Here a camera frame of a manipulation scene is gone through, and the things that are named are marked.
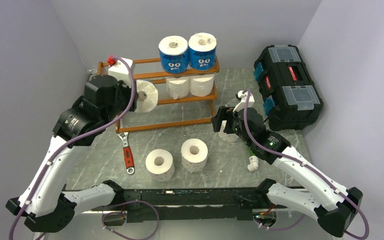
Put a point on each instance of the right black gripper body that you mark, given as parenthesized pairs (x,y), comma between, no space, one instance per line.
(232,125)

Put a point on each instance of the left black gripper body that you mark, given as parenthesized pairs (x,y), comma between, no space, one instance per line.
(124,99)

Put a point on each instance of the white roll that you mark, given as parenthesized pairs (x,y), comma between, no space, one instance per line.
(194,155)
(160,165)
(227,137)
(178,87)

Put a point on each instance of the white roll sideways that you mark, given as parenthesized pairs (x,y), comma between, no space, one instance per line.
(201,85)

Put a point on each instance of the blue roll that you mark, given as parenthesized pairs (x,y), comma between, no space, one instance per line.
(147,96)
(202,51)
(174,54)

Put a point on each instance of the orange wooden two-tier shelf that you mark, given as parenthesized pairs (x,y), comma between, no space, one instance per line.
(159,78)

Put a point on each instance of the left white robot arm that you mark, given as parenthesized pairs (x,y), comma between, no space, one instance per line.
(47,208)

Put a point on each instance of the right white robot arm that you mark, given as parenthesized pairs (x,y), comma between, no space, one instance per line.
(331,204)

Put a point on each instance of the green and white pipe fitting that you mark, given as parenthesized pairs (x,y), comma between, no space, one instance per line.
(253,161)

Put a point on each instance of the black plastic toolbox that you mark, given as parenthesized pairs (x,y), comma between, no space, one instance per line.
(290,97)

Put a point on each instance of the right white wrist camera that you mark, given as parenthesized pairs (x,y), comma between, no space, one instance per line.
(244,96)

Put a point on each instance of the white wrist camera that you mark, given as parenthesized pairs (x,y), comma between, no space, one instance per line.
(119,71)
(244,96)

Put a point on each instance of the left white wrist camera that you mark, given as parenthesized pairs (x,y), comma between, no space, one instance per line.
(119,71)

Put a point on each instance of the red handled tool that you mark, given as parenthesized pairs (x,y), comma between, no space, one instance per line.
(127,153)

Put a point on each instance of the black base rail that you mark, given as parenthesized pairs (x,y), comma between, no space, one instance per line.
(240,203)

